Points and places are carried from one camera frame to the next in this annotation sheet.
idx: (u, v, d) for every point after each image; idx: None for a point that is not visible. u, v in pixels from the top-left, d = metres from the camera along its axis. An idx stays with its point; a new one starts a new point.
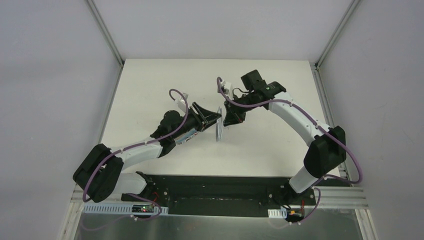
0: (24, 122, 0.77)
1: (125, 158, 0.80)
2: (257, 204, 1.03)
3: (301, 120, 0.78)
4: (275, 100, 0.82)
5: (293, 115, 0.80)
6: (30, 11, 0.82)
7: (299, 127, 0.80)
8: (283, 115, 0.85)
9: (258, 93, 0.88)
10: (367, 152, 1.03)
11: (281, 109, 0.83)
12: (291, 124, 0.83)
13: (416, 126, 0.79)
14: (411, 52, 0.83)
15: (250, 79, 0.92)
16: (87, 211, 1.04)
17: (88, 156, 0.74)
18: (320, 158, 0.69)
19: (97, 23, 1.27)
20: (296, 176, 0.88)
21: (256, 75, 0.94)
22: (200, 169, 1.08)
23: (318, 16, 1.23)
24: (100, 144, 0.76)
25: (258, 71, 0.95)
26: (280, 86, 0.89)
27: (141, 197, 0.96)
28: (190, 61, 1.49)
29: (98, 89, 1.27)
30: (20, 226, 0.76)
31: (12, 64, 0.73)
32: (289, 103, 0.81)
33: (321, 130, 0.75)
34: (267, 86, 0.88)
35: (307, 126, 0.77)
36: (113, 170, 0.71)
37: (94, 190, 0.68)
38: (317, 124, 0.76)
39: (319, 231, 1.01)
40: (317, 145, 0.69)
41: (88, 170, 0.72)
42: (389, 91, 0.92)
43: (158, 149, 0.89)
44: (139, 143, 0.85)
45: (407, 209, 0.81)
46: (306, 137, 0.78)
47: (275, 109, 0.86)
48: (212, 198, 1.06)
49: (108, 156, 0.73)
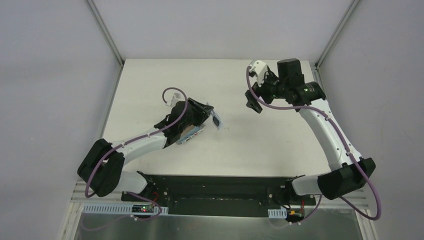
0: (23, 122, 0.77)
1: (127, 153, 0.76)
2: (257, 204, 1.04)
3: (332, 140, 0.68)
4: (312, 108, 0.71)
5: (326, 132, 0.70)
6: (30, 11, 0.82)
7: (327, 146, 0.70)
8: (313, 127, 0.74)
9: (293, 92, 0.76)
10: (367, 152, 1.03)
11: (314, 120, 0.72)
12: (319, 139, 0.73)
13: (416, 126, 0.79)
14: (411, 52, 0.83)
15: (289, 70, 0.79)
16: (87, 211, 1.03)
17: (90, 151, 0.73)
18: (339, 186, 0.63)
19: (97, 22, 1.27)
20: (301, 180, 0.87)
21: (297, 66, 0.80)
22: (200, 169, 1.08)
23: (318, 16, 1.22)
24: (100, 139, 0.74)
25: (300, 62, 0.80)
26: (319, 90, 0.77)
27: (137, 195, 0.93)
28: (190, 60, 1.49)
29: (98, 89, 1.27)
30: (20, 226, 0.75)
31: (11, 64, 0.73)
32: (326, 117, 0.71)
33: (351, 158, 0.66)
34: (306, 87, 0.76)
35: (337, 148, 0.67)
36: (115, 165, 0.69)
37: (98, 186, 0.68)
38: (350, 150, 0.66)
39: (319, 231, 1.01)
40: (342, 173, 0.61)
41: (91, 166, 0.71)
42: (389, 91, 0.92)
43: (164, 139, 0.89)
44: (142, 136, 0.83)
45: (407, 209, 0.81)
46: (332, 159, 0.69)
47: (305, 116, 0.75)
48: (212, 198, 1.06)
49: (109, 151, 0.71)
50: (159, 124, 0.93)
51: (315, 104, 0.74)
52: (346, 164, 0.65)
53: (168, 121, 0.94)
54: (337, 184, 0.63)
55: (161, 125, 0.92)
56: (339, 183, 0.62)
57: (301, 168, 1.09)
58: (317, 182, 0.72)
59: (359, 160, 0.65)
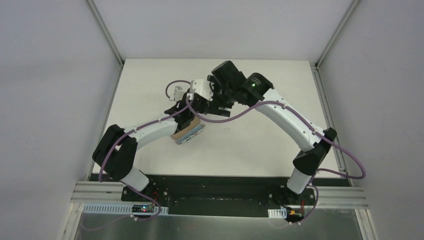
0: (23, 122, 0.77)
1: (139, 138, 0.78)
2: (257, 203, 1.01)
3: (296, 126, 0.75)
4: (267, 102, 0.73)
5: (289, 121, 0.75)
6: (30, 12, 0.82)
7: (293, 132, 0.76)
8: (273, 117, 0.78)
9: (242, 91, 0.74)
10: (367, 152, 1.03)
11: (272, 112, 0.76)
12: (283, 127, 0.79)
13: (416, 126, 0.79)
14: (412, 51, 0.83)
15: (226, 74, 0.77)
16: (87, 211, 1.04)
17: (104, 135, 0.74)
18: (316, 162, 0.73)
19: (97, 23, 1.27)
20: (291, 177, 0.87)
21: (230, 67, 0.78)
22: (200, 169, 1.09)
23: (318, 16, 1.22)
24: (113, 125, 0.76)
25: (231, 61, 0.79)
26: (264, 79, 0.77)
27: (137, 191, 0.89)
28: (190, 60, 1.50)
29: (98, 89, 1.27)
30: (21, 226, 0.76)
31: (11, 65, 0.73)
32: (282, 106, 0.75)
33: (318, 136, 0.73)
34: (252, 81, 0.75)
35: (303, 132, 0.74)
36: (128, 149, 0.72)
37: (113, 170, 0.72)
38: (315, 129, 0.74)
39: (319, 231, 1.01)
40: (316, 152, 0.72)
41: (105, 150, 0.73)
42: (389, 90, 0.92)
43: (174, 125, 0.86)
44: (153, 121, 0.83)
45: (407, 209, 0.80)
46: (301, 142, 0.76)
47: (262, 111, 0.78)
48: (212, 198, 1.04)
49: (122, 137, 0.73)
50: (170, 110, 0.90)
51: (269, 96, 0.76)
52: (316, 142, 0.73)
53: (179, 107, 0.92)
54: (315, 162, 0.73)
55: (172, 111, 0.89)
56: (317, 160, 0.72)
57: None
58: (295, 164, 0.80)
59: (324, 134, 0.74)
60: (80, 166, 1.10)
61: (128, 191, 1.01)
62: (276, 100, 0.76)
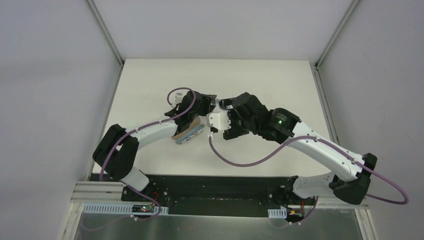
0: (23, 122, 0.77)
1: (141, 138, 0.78)
2: (257, 203, 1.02)
3: (332, 158, 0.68)
4: (298, 138, 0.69)
5: (325, 153, 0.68)
6: (30, 11, 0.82)
7: (331, 165, 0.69)
8: (306, 151, 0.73)
9: (269, 128, 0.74)
10: (367, 152, 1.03)
11: (305, 146, 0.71)
12: (318, 160, 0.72)
13: (416, 126, 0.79)
14: (412, 51, 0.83)
15: (251, 110, 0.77)
16: (87, 211, 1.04)
17: (105, 136, 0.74)
18: (362, 192, 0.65)
19: (97, 23, 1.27)
20: (308, 191, 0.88)
21: (254, 101, 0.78)
22: (200, 170, 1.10)
23: (318, 16, 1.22)
24: (115, 124, 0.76)
25: (253, 95, 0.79)
26: (291, 114, 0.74)
27: (139, 192, 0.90)
28: (190, 60, 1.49)
29: (97, 89, 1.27)
30: (20, 225, 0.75)
31: (12, 63, 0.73)
32: (314, 138, 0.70)
33: (359, 165, 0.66)
34: (278, 118, 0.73)
35: (342, 163, 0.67)
36: (129, 149, 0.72)
37: (113, 170, 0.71)
38: (354, 158, 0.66)
39: (319, 231, 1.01)
40: (361, 183, 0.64)
41: (105, 150, 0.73)
42: (390, 90, 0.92)
43: (174, 127, 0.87)
44: (153, 122, 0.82)
45: (407, 209, 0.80)
46: (342, 174, 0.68)
47: (294, 146, 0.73)
48: (212, 198, 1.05)
49: (123, 136, 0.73)
50: (170, 113, 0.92)
51: (298, 131, 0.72)
52: (358, 172, 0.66)
53: (179, 110, 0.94)
54: (360, 192, 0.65)
55: (173, 113, 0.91)
56: (364, 190, 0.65)
57: (301, 168, 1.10)
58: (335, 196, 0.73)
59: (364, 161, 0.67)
60: (80, 166, 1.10)
61: (128, 191, 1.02)
62: (306, 134, 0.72)
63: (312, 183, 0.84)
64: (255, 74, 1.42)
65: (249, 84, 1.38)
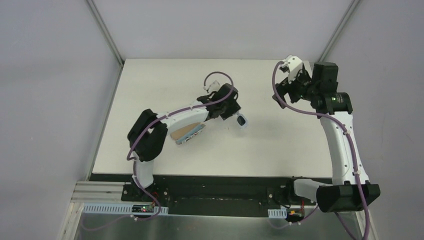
0: (23, 122, 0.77)
1: (170, 124, 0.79)
2: (257, 203, 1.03)
3: (342, 156, 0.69)
4: (331, 118, 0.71)
5: (339, 146, 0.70)
6: (31, 11, 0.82)
7: (336, 160, 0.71)
8: (330, 136, 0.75)
9: (320, 97, 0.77)
10: (368, 152, 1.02)
11: (332, 131, 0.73)
12: (331, 151, 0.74)
13: (417, 125, 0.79)
14: (412, 50, 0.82)
15: (323, 74, 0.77)
16: (87, 211, 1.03)
17: (139, 119, 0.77)
18: (334, 202, 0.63)
19: (97, 23, 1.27)
20: (304, 188, 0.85)
21: (334, 71, 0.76)
22: (200, 169, 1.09)
23: (318, 16, 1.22)
24: (148, 109, 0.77)
25: (338, 67, 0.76)
26: (348, 103, 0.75)
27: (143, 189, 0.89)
28: (189, 60, 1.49)
29: (97, 89, 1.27)
30: (20, 226, 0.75)
31: (13, 64, 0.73)
32: (344, 131, 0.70)
33: (356, 179, 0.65)
34: (335, 96, 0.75)
35: (345, 166, 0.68)
36: (159, 134, 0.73)
37: (142, 152, 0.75)
38: (358, 171, 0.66)
39: (319, 230, 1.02)
40: (341, 188, 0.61)
41: (138, 132, 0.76)
42: (390, 90, 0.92)
43: (205, 113, 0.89)
44: (186, 108, 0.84)
45: (407, 209, 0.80)
46: (337, 175, 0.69)
47: (324, 125, 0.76)
48: (212, 198, 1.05)
49: (154, 122, 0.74)
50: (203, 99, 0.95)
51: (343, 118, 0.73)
52: (349, 182, 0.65)
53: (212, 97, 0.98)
54: (332, 200, 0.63)
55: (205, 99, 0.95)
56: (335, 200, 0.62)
57: (301, 168, 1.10)
58: (318, 191, 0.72)
59: (364, 183, 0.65)
60: (80, 166, 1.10)
61: (128, 191, 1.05)
62: (344, 124, 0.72)
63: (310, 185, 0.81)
64: (255, 74, 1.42)
65: (249, 84, 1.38)
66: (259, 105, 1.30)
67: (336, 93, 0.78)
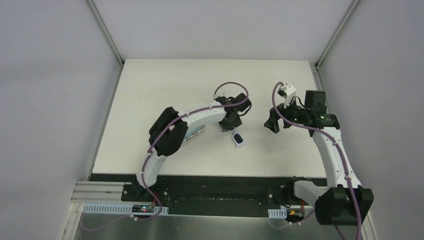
0: (23, 123, 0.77)
1: (190, 122, 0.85)
2: (257, 204, 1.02)
3: (333, 163, 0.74)
4: (322, 132, 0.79)
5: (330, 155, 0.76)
6: (31, 11, 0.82)
7: (329, 169, 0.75)
8: (322, 150, 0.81)
9: (311, 117, 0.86)
10: (368, 152, 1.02)
11: (323, 144, 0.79)
12: (325, 163, 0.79)
13: (417, 126, 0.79)
14: (412, 51, 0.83)
15: (313, 99, 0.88)
16: (87, 211, 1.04)
17: (161, 116, 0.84)
18: (331, 207, 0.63)
19: (97, 23, 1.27)
20: (303, 193, 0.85)
21: (321, 96, 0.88)
22: (200, 170, 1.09)
23: (318, 16, 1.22)
24: (169, 107, 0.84)
25: (325, 93, 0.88)
26: (336, 120, 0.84)
27: (146, 186, 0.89)
28: (190, 60, 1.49)
29: (98, 90, 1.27)
30: (21, 226, 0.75)
31: (12, 64, 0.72)
32: (333, 141, 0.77)
33: (348, 183, 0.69)
34: (323, 115, 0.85)
35: (337, 171, 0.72)
36: (180, 131, 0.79)
37: (162, 146, 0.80)
38: (349, 174, 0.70)
39: (319, 230, 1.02)
40: (336, 190, 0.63)
41: (160, 128, 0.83)
42: (389, 90, 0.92)
43: (222, 113, 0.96)
44: (205, 108, 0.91)
45: (406, 209, 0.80)
46: (331, 181, 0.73)
47: (317, 140, 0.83)
48: (212, 198, 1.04)
49: (176, 119, 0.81)
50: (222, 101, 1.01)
51: (332, 133, 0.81)
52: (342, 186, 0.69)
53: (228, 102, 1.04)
54: (329, 206, 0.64)
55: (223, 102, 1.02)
56: (331, 204, 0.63)
57: (301, 168, 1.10)
58: (315, 205, 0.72)
59: (357, 187, 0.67)
60: (80, 166, 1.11)
61: (128, 191, 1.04)
62: (334, 138, 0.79)
63: (309, 190, 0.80)
64: (255, 74, 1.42)
65: (249, 84, 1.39)
66: (259, 105, 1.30)
67: (325, 113, 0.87)
